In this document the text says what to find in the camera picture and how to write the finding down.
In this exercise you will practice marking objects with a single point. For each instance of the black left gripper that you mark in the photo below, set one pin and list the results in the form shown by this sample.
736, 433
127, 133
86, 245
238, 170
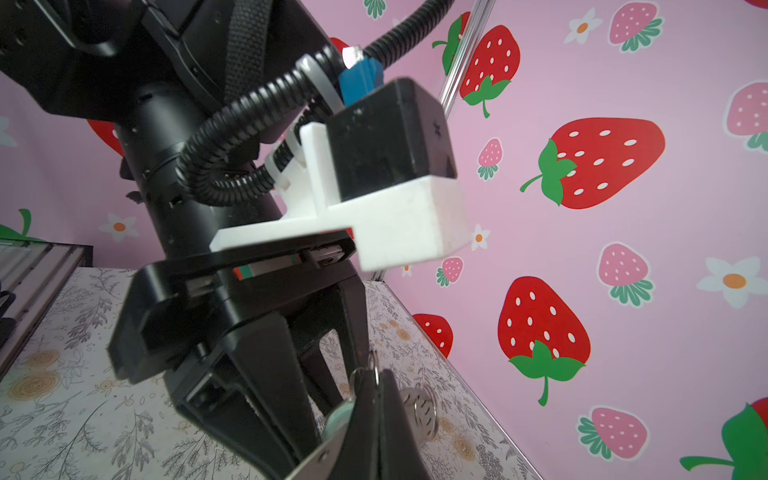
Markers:
217, 323

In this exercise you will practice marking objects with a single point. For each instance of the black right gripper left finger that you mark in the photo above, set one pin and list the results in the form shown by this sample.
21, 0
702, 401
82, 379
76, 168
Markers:
359, 454

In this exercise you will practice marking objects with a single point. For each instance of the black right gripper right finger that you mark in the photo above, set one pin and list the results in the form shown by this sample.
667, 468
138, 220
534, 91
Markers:
399, 451

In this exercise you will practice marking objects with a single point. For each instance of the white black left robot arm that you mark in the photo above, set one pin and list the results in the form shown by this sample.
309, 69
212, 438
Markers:
192, 88

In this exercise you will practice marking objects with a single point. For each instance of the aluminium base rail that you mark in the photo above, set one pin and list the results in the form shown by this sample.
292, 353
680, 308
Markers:
32, 276

